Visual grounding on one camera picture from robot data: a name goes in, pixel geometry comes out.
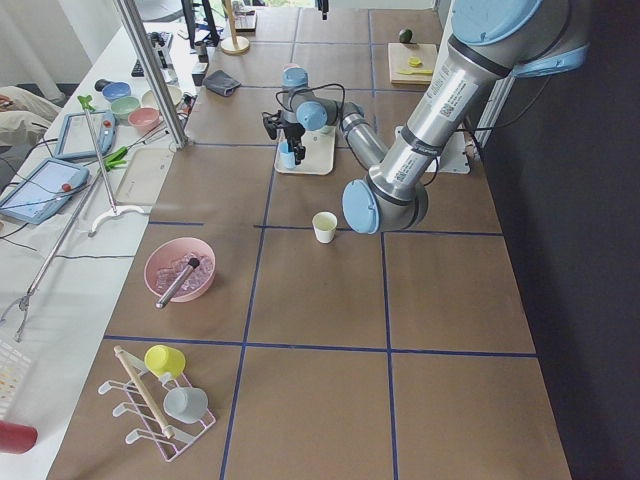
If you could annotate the yellow plastic knife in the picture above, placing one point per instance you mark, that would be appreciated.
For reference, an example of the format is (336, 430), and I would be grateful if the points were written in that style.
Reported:
(408, 72)

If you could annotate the small blue bowl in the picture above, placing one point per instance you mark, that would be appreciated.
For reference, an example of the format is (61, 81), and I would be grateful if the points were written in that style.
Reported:
(116, 90)

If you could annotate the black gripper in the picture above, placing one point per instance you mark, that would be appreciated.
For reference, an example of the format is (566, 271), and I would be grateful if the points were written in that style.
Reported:
(293, 132)

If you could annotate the wooden rolling pin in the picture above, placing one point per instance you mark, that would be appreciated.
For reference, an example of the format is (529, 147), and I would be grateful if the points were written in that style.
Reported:
(124, 357)

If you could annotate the small pink bowl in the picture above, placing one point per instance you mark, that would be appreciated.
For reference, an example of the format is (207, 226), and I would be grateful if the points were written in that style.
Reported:
(144, 119)

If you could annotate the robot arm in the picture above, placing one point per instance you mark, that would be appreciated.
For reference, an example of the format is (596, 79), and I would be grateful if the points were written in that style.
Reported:
(490, 40)

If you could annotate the small green bowl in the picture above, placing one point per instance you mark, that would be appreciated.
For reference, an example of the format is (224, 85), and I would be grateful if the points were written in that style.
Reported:
(124, 106)

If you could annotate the metal tongs black tip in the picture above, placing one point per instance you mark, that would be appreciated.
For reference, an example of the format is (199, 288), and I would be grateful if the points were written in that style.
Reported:
(175, 286)

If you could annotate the red fire extinguisher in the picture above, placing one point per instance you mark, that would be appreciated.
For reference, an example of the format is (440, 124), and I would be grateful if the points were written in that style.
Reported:
(17, 438)

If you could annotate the yellow cup on rack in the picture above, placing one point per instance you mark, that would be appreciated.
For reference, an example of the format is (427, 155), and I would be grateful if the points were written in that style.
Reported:
(162, 359)

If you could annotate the teach pendant tablet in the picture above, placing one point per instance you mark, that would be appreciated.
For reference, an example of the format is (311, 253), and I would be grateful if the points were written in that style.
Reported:
(75, 141)

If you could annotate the cream yellow cup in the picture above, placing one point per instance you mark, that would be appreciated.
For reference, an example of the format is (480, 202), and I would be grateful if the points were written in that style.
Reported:
(324, 225)

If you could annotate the white plastic basket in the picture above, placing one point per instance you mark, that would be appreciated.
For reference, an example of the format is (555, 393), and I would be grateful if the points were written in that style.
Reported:
(15, 367)

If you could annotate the spare cream tray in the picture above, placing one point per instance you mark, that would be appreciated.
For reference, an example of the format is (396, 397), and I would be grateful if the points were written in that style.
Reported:
(144, 177)

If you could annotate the white wire cup rack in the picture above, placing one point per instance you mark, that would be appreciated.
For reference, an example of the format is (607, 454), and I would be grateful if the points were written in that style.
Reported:
(186, 435)

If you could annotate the grey cup on rack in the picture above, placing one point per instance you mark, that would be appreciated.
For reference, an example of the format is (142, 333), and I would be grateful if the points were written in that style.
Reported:
(186, 404)

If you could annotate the large pink bowl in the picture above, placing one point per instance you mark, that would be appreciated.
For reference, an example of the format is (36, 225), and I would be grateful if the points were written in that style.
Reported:
(169, 259)

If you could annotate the green avocado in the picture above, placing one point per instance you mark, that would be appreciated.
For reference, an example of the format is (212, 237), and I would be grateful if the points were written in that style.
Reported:
(405, 36)

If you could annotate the lemon slices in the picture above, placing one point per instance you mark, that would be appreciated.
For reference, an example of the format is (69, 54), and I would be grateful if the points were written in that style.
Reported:
(414, 62)

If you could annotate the long metal reacher grabber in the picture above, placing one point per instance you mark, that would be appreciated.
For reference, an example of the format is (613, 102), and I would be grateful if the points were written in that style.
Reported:
(114, 210)

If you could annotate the wooden cup stand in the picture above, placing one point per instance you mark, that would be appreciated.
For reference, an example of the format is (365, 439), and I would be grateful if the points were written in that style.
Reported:
(233, 44)

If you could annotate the blue cup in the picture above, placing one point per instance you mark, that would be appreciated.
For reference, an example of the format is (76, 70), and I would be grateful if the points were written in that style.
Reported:
(286, 157)

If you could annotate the aluminium camera post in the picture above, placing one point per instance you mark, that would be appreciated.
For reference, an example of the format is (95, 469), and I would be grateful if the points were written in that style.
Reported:
(134, 27)

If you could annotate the cream rabbit tray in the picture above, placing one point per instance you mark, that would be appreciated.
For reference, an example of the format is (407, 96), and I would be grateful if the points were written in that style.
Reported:
(319, 158)

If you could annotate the wooden cutting board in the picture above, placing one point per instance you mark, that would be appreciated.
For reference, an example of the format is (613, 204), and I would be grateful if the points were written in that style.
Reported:
(398, 55)

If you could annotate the grey folded cloth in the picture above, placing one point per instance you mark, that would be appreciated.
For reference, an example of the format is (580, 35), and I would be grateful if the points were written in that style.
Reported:
(221, 83)

